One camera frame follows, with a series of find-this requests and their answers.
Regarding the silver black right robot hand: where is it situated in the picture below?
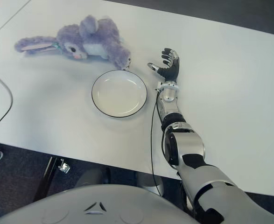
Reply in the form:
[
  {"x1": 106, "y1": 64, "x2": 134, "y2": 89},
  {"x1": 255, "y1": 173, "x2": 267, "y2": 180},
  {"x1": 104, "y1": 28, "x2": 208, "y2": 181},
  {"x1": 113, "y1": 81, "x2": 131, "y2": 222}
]
[{"x1": 147, "y1": 48, "x2": 182, "y2": 83}]

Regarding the purple plush bunny doll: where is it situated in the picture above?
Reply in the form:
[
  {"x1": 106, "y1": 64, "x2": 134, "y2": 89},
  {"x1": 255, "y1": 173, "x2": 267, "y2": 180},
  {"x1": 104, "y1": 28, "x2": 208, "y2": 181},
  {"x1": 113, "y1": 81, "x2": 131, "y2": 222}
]
[{"x1": 14, "y1": 14, "x2": 132, "y2": 71}]

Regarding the white plate with black rim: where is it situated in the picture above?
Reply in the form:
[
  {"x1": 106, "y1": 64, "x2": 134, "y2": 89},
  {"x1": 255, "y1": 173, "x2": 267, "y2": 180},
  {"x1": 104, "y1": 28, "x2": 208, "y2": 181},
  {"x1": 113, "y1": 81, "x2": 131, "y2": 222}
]
[{"x1": 91, "y1": 70, "x2": 148, "y2": 119}]

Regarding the grey robot leg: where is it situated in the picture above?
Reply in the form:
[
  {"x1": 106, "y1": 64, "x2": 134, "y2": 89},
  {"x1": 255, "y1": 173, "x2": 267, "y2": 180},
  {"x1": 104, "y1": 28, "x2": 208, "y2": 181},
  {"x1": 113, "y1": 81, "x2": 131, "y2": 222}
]
[
  {"x1": 136, "y1": 172, "x2": 165, "y2": 196},
  {"x1": 77, "y1": 168, "x2": 110, "y2": 188}
]

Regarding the grey robot torso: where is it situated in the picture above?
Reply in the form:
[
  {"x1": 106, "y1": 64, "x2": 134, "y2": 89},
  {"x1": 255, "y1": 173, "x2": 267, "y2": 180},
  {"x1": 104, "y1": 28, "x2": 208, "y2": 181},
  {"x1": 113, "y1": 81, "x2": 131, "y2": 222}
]
[{"x1": 0, "y1": 183, "x2": 199, "y2": 224}]

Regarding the black table leg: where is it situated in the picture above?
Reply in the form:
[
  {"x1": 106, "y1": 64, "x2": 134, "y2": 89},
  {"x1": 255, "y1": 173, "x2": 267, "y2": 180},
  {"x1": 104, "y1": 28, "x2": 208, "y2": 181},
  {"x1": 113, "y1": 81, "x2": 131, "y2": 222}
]
[{"x1": 35, "y1": 156, "x2": 61, "y2": 202}]

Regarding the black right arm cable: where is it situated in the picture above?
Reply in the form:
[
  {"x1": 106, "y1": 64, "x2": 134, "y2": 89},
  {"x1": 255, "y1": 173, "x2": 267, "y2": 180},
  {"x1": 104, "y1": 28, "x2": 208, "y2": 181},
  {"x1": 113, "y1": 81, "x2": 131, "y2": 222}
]
[{"x1": 150, "y1": 91, "x2": 166, "y2": 197}]

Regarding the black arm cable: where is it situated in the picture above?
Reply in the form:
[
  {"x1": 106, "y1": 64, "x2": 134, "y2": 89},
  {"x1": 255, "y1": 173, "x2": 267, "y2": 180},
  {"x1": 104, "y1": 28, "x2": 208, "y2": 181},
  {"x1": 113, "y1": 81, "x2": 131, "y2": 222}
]
[
  {"x1": 150, "y1": 91, "x2": 166, "y2": 197},
  {"x1": 0, "y1": 69, "x2": 14, "y2": 139}
]

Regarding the metal table bracket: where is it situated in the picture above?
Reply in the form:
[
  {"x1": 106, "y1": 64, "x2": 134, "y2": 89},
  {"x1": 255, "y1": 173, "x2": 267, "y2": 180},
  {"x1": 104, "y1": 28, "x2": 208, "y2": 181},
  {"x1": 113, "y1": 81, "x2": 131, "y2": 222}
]
[{"x1": 58, "y1": 158, "x2": 71, "y2": 175}]

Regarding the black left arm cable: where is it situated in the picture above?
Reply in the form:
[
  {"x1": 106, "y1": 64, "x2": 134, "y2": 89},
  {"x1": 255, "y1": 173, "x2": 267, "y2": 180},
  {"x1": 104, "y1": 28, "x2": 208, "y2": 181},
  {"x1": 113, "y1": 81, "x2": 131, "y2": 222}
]
[{"x1": 0, "y1": 69, "x2": 14, "y2": 139}]

